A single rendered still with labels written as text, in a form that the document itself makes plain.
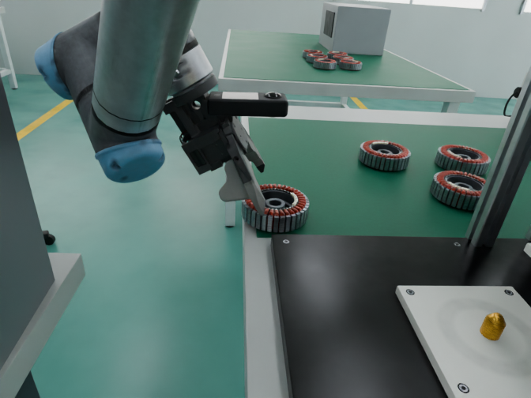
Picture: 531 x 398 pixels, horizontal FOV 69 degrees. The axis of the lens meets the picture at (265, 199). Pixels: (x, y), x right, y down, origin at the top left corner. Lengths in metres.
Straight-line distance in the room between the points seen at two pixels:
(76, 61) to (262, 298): 0.37
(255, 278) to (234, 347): 0.90
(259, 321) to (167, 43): 0.31
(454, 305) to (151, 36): 0.43
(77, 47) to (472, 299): 0.57
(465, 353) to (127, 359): 1.14
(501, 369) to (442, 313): 0.08
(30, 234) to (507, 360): 0.52
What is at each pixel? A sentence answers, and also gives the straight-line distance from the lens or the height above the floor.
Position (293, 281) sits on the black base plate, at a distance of 0.50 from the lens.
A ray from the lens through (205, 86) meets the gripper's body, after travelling 0.55.
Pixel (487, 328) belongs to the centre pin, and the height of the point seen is 0.79.
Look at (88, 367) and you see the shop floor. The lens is 1.44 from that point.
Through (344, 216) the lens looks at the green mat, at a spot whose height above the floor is 0.75.
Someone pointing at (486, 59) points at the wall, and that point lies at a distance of 5.68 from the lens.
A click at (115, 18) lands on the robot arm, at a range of 0.36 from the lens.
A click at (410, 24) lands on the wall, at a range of 5.16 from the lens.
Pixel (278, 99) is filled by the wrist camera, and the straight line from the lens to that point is 0.56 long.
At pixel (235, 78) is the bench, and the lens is 1.65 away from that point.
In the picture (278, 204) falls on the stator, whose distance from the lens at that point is 0.65.
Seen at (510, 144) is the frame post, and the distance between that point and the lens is 0.61.
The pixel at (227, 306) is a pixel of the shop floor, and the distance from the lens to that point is 1.55.
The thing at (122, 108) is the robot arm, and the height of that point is 0.98.
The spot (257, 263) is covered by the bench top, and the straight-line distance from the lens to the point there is 0.55.
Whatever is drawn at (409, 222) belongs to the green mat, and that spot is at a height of 0.75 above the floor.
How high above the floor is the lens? 1.09
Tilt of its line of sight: 29 degrees down
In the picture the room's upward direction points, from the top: 4 degrees clockwise
